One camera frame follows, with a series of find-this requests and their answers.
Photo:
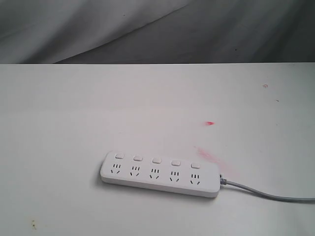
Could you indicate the grey backdrop cloth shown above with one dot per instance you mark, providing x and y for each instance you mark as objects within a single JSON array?
[{"x": 156, "y": 31}]

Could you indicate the white five-outlet power strip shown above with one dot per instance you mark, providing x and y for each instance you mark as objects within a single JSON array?
[{"x": 169, "y": 174}]

